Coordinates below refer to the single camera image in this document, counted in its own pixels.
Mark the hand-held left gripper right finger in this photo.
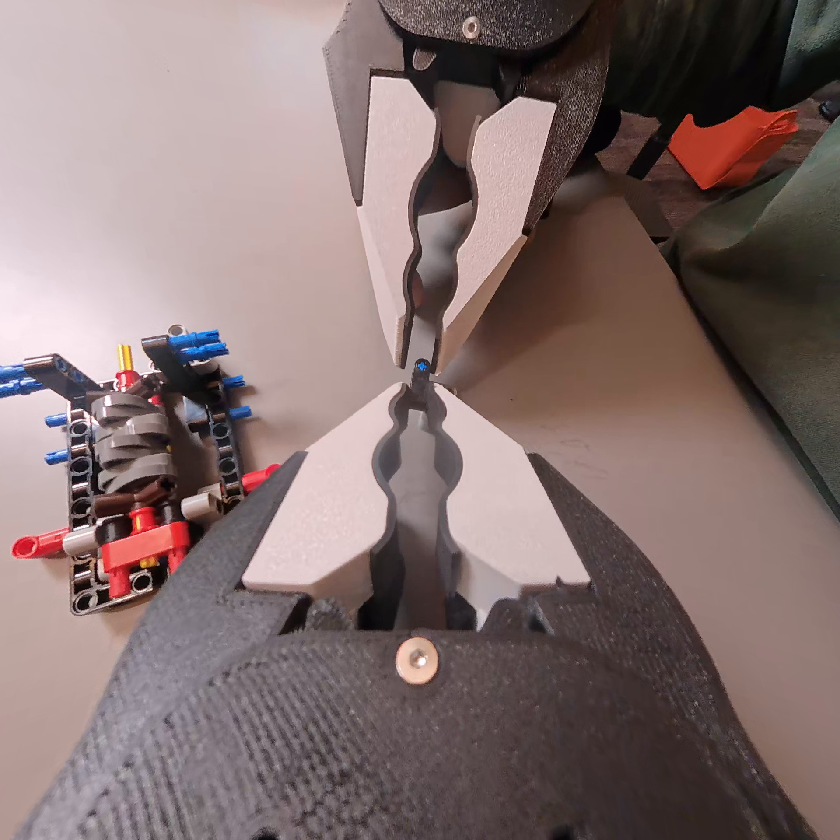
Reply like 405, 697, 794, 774
427, 384, 592, 631

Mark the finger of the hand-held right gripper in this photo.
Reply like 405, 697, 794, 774
430, 98, 559, 378
357, 71, 439, 368

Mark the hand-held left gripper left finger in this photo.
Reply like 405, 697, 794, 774
241, 384, 403, 627

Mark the lego engine assembly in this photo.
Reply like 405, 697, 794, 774
0, 322, 284, 618

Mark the orange traffic cone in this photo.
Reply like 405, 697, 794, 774
668, 108, 800, 191

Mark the person's green sweatshirt torso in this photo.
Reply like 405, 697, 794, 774
661, 147, 840, 519

